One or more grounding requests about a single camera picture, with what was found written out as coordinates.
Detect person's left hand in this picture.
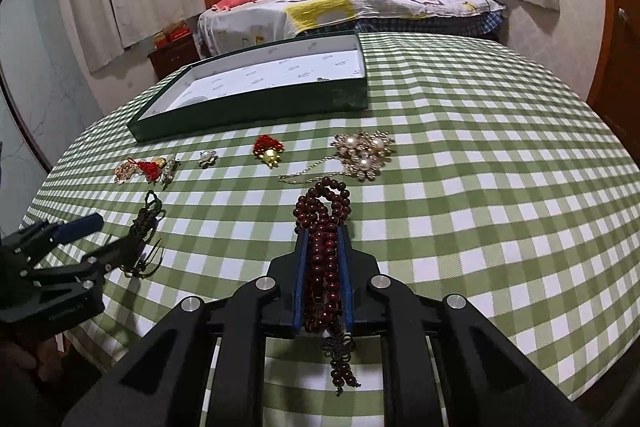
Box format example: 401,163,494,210
0,339,66,383

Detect wooden door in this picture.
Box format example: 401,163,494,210
585,0,640,138

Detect blue plaid bed sheet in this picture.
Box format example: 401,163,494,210
352,9,503,40

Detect green jewelry tray box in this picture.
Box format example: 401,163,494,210
126,33,370,144

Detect dark red bead bracelet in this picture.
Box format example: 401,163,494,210
292,176,362,397

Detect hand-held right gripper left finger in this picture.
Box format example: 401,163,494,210
60,229,313,427

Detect rhinestone hair clip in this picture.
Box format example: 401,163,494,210
160,153,182,188

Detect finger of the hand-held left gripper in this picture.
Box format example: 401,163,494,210
27,234,151,295
0,213,105,266

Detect gold filigree brooch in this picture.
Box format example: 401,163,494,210
114,158,142,185

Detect green checkered tablecloth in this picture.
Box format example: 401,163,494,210
20,32,640,427

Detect red gift boxes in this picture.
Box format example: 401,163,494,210
152,21,191,50

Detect large pearl gold brooch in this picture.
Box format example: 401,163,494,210
277,130,396,185

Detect red gold charm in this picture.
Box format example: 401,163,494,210
252,134,285,168

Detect dark wooden nightstand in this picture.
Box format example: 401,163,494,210
148,34,198,82

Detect red tassel ornament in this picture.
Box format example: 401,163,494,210
131,157,168,184

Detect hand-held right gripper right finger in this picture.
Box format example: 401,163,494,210
337,226,588,427

